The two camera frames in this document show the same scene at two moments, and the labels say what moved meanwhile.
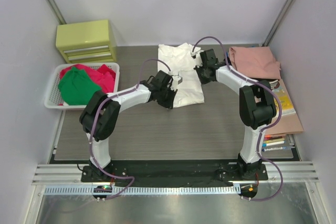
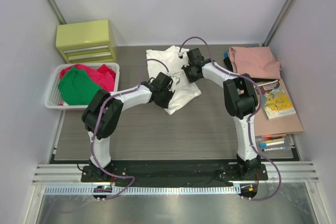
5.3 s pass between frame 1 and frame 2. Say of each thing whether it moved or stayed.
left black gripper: stayed
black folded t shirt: stayed
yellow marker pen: stayed
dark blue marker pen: stayed
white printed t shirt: moved
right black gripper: moved
